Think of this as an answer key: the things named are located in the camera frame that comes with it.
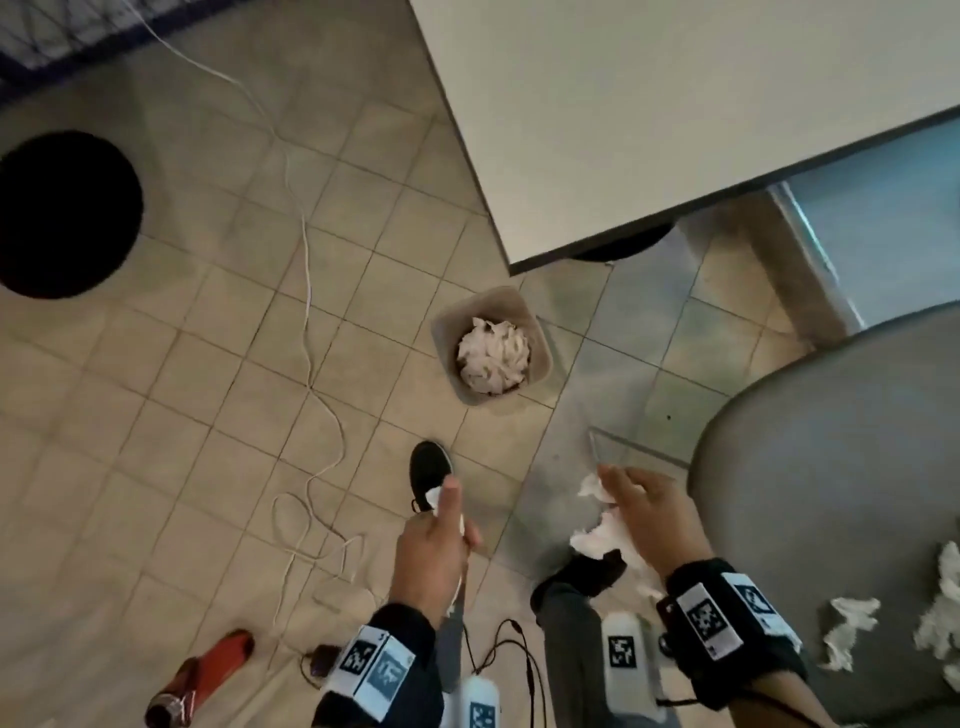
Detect person's left hand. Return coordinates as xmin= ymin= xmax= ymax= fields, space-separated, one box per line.
xmin=387 ymin=477 xmax=483 ymax=618

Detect person's right hand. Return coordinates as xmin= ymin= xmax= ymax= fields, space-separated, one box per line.
xmin=597 ymin=466 xmax=715 ymax=580

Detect small white tissue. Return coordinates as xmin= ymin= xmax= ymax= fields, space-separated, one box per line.
xmin=423 ymin=483 xmax=468 ymax=538

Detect large white tissue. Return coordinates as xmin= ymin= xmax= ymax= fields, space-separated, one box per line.
xmin=568 ymin=472 xmax=666 ymax=603

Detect person's right forearm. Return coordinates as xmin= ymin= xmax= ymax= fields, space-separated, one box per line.
xmin=726 ymin=669 xmax=841 ymax=728

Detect black left shoe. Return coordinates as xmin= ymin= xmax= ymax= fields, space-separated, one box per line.
xmin=408 ymin=440 xmax=456 ymax=516

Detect black shoe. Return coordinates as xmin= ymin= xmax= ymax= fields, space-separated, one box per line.
xmin=530 ymin=549 xmax=628 ymax=615
xmin=408 ymin=440 xmax=456 ymax=516

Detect black right shoe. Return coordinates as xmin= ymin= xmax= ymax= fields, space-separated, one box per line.
xmin=530 ymin=549 xmax=628 ymax=615

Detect pile of tissues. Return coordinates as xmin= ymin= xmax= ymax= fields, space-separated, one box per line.
xmin=456 ymin=316 xmax=532 ymax=396

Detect black right wrist band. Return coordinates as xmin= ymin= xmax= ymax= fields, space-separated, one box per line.
xmin=655 ymin=558 xmax=809 ymax=712

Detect black wrist band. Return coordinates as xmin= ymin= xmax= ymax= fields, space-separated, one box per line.
xmin=655 ymin=558 xmax=809 ymax=712
xmin=310 ymin=603 xmax=445 ymax=728

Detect black left wrist band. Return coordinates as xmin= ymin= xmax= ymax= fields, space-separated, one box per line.
xmin=310 ymin=603 xmax=445 ymax=728

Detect beige waste bin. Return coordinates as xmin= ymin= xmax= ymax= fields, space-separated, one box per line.
xmin=429 ymin=285 xmax=555 ymax=407

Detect grey right trouser leg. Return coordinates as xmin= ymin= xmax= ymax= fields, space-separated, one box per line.
xmin=535 ymin=581 xmax=680 ymax=728

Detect small black adapter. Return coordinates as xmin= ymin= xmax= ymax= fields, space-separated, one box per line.
xmin=301 ymin=643 xmax=345 ymax=687

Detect grey chair seat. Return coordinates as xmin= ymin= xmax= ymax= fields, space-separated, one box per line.
xmin=687 ymin=301 xmax=960 ymax=728

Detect black table base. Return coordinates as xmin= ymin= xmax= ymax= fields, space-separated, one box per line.
xmin=573 ymin=222 xmax=672 ymax=264

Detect torn white tissue piece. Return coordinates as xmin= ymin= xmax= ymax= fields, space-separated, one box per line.
xmin=816 ymin=596 xmax=883 ymax=673

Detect red bottle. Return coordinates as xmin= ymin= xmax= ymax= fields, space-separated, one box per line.
xmin=144 ymin=628 xmax=256 ymax=728

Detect crumpled white tissue clump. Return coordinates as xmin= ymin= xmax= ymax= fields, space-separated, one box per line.
xmin=912 ymin=540 xmax=960 ymax=693

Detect blue glass door panel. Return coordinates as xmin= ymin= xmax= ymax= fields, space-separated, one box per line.
xmin=772 ymin=112 xmax=960 ymax=333

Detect white table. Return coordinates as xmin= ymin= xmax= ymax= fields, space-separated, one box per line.
xmin=408 ymin=0 xmax=960 ymax=277

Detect round black stool base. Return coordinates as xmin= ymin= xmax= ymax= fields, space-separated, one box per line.
xmin=0 ymin=129 xmax=145 ymax=301

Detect thin black cable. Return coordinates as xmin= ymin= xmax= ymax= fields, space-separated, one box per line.
xmin=461 ymin=618 xmax=547 ymax=728

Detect white tagged camera unit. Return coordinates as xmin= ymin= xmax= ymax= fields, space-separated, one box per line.
xmin=602 ymin=610 xmax=664 ymax=723
xmin=441 ymin=675 xmax=501 ymax=728

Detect long white cable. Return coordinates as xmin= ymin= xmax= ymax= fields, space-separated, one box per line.
xmin=123 ymin=0 xmax=384 ymax=639

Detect blue wire rack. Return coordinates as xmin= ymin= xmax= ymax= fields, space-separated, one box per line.
xmin=0 ymin=0 xmax=226 ymax=84

